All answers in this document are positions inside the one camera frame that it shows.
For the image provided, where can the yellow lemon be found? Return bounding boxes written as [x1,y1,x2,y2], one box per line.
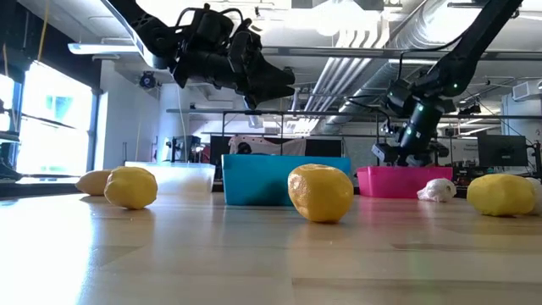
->
[466,173,537,218]
[287,163,355,225]
[103,165,159,211]

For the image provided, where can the black background metal frame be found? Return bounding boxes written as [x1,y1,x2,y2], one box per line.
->
[166,108,542,169]

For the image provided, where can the pink plastic bin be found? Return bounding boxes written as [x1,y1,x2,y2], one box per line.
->
[356,165,454,199]

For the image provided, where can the clear white plastic bin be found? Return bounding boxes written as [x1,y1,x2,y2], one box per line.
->
[124,160,216,196]

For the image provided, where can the white ceiling pipes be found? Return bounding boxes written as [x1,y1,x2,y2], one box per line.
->
[294,23,391,130]

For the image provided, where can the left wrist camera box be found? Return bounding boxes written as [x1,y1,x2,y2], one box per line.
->
[196,6,235,46]

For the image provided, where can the black background monitor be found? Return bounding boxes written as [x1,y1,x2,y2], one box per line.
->
[477,134,528,168]

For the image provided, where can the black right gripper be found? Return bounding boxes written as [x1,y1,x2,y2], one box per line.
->
[395,99,445,168]

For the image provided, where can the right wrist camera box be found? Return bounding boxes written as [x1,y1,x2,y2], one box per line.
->
[371,142,398,164]

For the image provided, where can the white ceiling light fixture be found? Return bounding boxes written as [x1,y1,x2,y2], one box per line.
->
[67,38,146,58]

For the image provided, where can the black wall camera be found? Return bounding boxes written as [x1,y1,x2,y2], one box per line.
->
[139,70,157,90]

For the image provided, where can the yellow hanging cord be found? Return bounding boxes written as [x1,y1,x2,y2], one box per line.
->
[36,0,51,63]

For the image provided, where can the white wall air unit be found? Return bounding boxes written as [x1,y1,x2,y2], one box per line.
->
[511,79,542,103]

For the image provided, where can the bright window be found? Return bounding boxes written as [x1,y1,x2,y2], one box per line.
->
[15,61,95,177]

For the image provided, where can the teal plastic bin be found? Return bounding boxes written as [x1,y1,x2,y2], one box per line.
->
[221,153,352,208]

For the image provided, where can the white dotted cloth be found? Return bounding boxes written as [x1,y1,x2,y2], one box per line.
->
[228,135,307,157]

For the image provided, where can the white garlic bulb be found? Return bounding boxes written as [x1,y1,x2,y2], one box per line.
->
[416,177,458,203]
[524,176,542,216]

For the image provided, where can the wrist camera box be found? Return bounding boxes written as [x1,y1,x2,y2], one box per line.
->
[196,6,235,46]
[371,142,398,164]

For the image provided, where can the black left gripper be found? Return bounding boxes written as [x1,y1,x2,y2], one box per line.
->
[171,3,296,109]

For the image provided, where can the silver ventilation duct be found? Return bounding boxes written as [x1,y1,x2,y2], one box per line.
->
[321,0,488,133]

